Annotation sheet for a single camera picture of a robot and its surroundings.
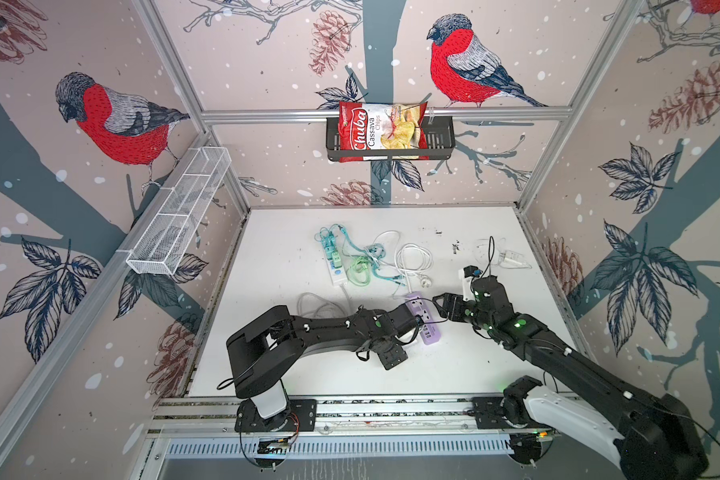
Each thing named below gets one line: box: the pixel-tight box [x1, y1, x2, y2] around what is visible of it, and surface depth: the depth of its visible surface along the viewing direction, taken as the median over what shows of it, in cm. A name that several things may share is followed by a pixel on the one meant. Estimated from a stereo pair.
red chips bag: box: [338, 101, 430, 163], surface depth 90 cm
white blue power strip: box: [324, 248, 347, 286], surface depth 100 cm
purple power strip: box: [405, 292, 441, 345], surface depth 87 cm
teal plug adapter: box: [321, 231, 338, 253], surface depth 103 cm
